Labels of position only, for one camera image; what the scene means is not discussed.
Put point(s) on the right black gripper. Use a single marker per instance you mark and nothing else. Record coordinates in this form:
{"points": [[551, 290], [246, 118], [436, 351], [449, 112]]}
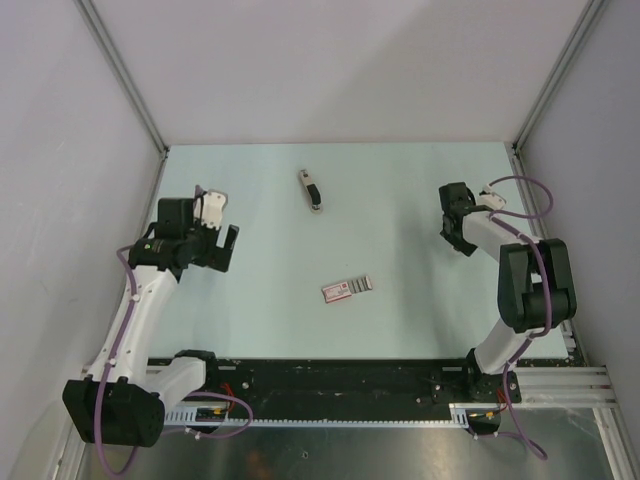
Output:
{"points": [[464, 246]]}

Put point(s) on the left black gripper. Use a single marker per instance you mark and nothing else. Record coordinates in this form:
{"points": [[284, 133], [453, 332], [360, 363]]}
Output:
{"points": [[217, 257]]}

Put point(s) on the red white staple box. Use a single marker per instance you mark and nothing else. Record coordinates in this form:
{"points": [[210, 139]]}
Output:
{"points": [[346, 289]]}

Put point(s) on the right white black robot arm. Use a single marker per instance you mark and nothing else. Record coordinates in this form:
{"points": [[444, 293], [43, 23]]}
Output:
{"points": [[535, 290]]}

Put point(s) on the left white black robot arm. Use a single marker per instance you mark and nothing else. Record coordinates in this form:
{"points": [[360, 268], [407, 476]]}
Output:
{"points": [[118, 402]]}

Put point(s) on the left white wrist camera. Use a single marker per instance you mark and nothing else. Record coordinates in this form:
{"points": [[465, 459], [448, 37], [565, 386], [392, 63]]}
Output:
{"points": [[211, 208]]}

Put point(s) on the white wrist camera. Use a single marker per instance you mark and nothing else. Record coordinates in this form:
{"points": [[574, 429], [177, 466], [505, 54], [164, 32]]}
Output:
{"points": [[489, 198], [211, 208]]}

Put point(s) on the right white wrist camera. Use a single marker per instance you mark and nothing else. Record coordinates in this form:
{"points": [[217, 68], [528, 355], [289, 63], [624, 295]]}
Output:
{"points": [[489, 198]]}

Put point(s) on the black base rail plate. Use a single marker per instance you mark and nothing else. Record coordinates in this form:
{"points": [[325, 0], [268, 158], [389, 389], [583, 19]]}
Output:
{"points": [[385, 391]]}

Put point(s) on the left aluminium corner post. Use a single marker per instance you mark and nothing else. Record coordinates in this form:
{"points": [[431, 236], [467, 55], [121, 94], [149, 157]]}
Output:
{"points": [[115, 61]]}

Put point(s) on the aluminium corner post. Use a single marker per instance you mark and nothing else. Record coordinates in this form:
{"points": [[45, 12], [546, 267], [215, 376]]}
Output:
{"points": [[582, 30], [115, 61]]}

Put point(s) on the grey slotted cable duct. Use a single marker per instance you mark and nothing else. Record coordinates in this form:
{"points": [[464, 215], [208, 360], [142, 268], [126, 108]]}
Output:
{"points": [[455, 416]]}

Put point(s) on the right aluminium corner post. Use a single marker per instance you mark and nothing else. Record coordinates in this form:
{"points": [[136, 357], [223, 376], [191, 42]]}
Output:
{"points": [[582, 30]]}

